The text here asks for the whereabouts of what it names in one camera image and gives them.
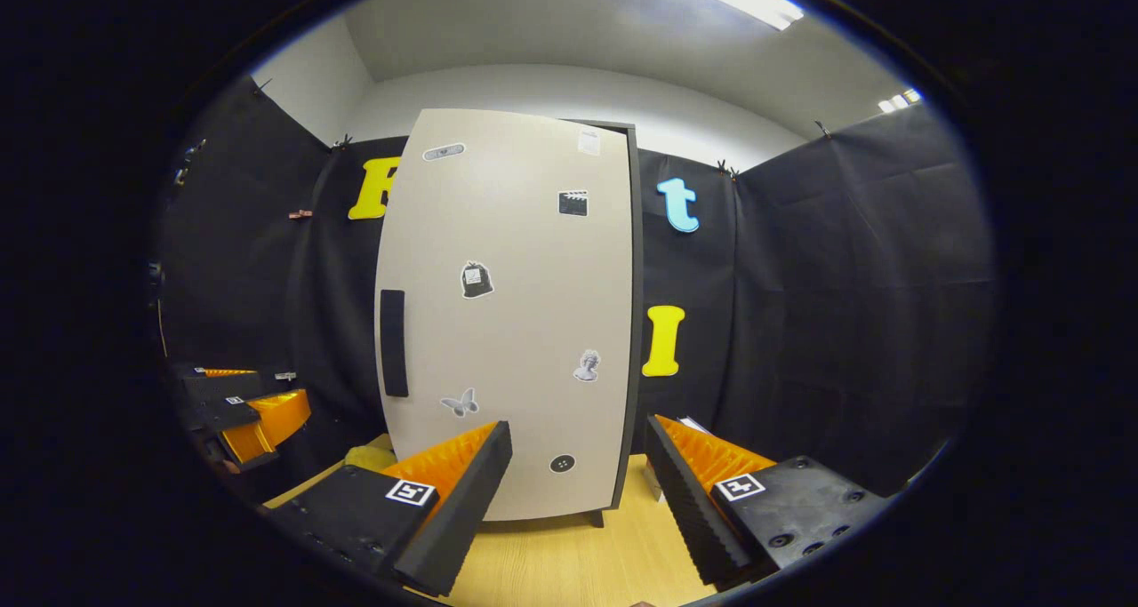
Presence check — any beige cabinet door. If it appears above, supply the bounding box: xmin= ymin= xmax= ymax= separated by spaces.
xmin=373 ymin=108 xmax=634 ymax=523

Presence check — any black backdrop cloth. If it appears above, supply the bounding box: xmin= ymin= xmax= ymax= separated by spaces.
xmin=156 ymin=74 xmax=995 ymax=501

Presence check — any black cabinet door handle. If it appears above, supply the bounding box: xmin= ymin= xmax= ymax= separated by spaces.
xmin=380 ymin=289 xmax=410 ymax=399

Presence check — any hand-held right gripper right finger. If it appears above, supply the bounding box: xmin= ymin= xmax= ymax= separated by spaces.
xmin=642 ymin=414 xmax=890 ymax=590

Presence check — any dark grey cabinet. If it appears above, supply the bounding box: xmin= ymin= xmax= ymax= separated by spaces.
xmin=560 ymin=118 xmax=646 ymax=530

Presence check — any yellow lumpy round object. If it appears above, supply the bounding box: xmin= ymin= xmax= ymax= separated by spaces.
xmin=345 ymin=445 xmax=398 ymax=475

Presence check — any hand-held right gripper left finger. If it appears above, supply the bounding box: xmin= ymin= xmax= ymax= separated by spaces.
xmin=267 ymin=420 xmax=514 ymax=599

